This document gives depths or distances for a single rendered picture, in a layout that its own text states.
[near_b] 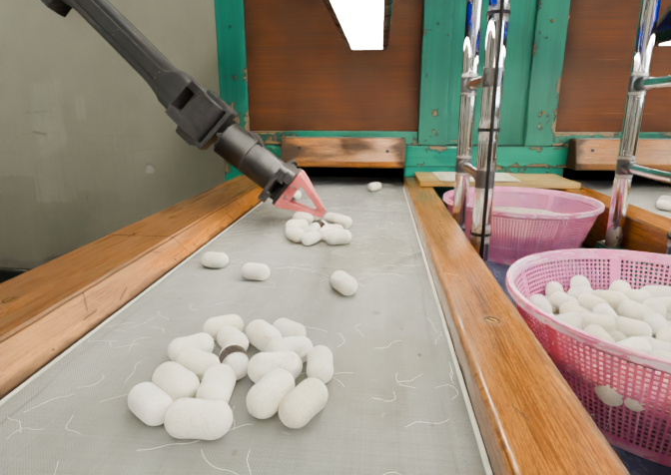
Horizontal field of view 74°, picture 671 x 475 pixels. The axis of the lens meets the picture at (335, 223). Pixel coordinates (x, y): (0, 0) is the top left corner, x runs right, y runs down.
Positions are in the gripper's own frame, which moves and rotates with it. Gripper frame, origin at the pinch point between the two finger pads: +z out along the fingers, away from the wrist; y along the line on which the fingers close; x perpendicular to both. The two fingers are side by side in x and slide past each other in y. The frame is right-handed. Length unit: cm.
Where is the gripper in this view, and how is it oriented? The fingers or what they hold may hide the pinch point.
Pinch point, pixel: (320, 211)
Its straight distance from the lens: 74.6
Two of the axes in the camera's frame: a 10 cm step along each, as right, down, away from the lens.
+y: 0.9, -2.4, 9.7
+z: 7.9, 6.1, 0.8
